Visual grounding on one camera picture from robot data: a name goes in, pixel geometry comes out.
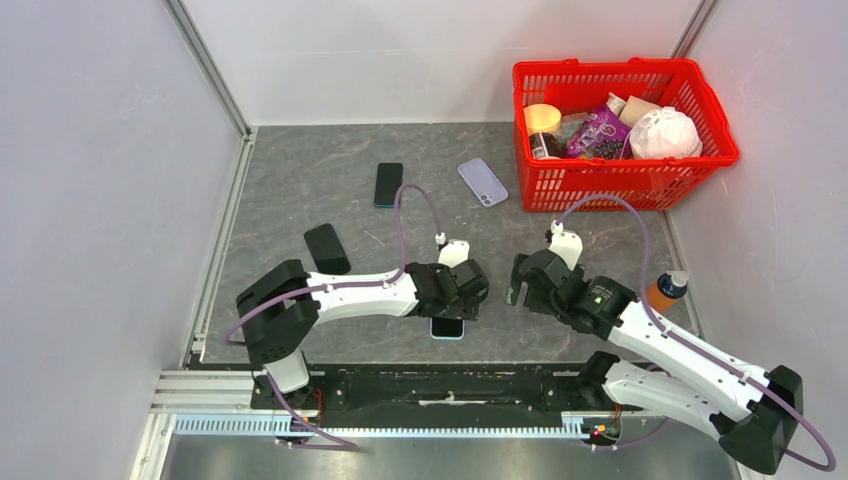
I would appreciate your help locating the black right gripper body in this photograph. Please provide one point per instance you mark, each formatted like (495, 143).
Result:
(532, 300)

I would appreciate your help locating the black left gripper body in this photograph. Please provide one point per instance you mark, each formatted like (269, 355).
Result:
(460, 309)

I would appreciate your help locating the light blue phone case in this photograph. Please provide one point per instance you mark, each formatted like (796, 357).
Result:
(447, 338)

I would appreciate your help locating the lilac phone case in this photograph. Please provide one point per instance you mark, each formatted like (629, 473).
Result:
(483, 182)

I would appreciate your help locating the black phone teal edge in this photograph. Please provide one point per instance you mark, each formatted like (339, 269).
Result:
(389, 179)

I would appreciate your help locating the black phone silver edge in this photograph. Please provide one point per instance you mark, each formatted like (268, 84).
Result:
(326, 250)

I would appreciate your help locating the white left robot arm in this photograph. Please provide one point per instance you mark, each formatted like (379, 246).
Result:
(279, 310)

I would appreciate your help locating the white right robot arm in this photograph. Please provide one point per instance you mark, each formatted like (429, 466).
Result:
(739, 405)

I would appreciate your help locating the orange pump bottle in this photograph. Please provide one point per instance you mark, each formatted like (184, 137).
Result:
(667, 290)

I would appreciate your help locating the purple snack bag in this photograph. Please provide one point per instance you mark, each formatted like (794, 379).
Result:
(602, 135)

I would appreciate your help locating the red plastic basket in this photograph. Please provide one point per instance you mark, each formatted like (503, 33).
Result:
(573, 86)

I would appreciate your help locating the white plastic bag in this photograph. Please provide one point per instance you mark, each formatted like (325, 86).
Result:
(665, 133)

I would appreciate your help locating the yellow lid jar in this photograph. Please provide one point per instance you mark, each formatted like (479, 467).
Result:
(542, 123)

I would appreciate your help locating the beige cardboard tube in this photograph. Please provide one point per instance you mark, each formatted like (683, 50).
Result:
(635, 108)

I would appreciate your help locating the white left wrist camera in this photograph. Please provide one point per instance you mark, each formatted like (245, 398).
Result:
(453, 253)

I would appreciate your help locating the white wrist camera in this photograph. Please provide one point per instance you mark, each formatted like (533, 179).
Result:
(566, 244)
(453, 253)

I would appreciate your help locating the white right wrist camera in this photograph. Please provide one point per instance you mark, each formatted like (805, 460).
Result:
(566, 244)

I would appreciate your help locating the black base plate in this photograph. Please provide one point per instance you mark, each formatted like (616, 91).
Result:
(443, 395)

